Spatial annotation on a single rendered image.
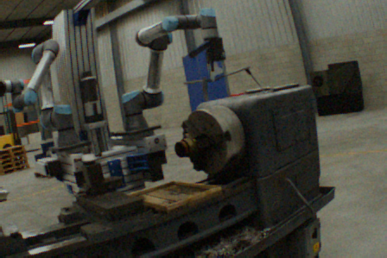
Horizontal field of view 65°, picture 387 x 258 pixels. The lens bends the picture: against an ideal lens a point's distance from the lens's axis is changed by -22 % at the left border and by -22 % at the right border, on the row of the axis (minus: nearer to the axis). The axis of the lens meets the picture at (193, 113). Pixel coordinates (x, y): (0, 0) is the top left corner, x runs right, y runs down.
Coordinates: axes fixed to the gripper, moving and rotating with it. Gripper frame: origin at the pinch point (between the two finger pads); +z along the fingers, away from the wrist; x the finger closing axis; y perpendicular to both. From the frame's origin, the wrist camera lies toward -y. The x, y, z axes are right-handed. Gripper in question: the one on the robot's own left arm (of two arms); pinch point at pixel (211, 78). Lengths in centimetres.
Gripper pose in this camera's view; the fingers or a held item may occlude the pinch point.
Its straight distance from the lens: 179.1
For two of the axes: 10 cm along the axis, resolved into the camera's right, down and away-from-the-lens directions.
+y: 9.8, -1.3, 1.6
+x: -1.7, -1.2, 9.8
